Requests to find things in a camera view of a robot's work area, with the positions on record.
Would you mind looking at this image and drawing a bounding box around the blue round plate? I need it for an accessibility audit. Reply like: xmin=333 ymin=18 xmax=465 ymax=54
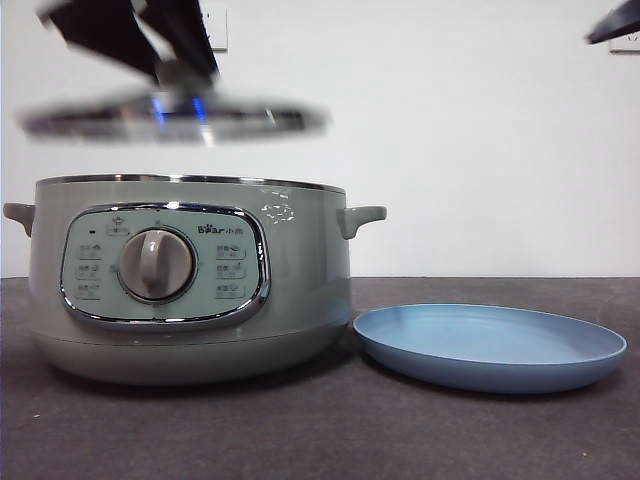
xmin=352 ymin=302 xmax=629 ymax=394

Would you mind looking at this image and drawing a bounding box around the white wall socket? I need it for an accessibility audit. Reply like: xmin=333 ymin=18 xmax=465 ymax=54
xmin=608 ymin=27 xmax=640 ymax=55
xmin=202 ymin=7 xmax=230 ymax=53

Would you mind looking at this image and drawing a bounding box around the pale green electric steamer pot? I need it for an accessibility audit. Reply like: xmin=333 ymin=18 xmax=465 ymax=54
xmin=2 ymin=173 xmax=388 ymax=386

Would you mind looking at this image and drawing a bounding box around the glass lid with green knob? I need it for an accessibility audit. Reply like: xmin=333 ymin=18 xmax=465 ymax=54
xmin=14 ymin=60 xmax=332 ymax=147

